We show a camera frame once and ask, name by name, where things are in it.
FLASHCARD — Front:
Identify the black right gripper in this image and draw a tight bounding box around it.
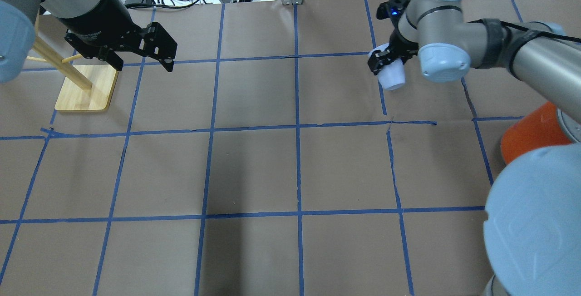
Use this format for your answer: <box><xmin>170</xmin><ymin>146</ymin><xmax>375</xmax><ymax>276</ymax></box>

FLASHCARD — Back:
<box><xmin>367</xmin><ymin>30</ymin><xmax>419</xmax><ymax>75</ymax></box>

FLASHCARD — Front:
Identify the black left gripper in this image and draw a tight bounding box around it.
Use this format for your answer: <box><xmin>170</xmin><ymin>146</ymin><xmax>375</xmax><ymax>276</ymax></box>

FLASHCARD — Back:
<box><xmin>64</xmin><ymin>18</ymin><xmax>177</xmax><ymax>71</ymax></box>

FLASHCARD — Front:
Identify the light blue plastic cup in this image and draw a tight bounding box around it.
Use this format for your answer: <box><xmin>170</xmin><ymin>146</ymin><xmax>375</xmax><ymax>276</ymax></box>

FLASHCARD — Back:
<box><xmin>368</xmin><ymin>43</ymin><xmax>405</xmax><ymax>91</ymax></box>

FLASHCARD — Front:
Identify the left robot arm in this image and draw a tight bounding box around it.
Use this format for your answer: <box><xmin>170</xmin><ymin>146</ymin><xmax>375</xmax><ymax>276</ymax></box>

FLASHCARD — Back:
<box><xmin>0</xmin><ymin>0</ymin><xmax>177</xmax><ymax>83</ymax></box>

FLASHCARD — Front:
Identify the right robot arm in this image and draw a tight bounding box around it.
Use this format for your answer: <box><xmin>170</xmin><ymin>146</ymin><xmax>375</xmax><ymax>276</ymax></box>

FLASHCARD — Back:
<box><xmin>368</xmin><ymin>0</ymin><xmax>580</xmax><ymax>296</ymax></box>

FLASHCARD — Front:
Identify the wooden mug tree stand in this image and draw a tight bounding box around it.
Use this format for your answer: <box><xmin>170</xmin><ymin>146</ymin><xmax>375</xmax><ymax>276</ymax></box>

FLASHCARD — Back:
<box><xmin>26</xmin><ymin>13</ymin><xmax>118</xmax><ymax>113</ymax></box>

